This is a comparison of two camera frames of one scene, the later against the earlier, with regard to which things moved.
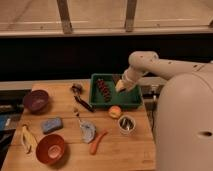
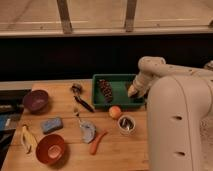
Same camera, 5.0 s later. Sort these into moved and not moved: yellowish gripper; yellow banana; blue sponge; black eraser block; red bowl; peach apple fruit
Moved: yellowish gripper; black eraser block
Not moved: peach apple fruit; blue sponge; yellow banana; red bowl
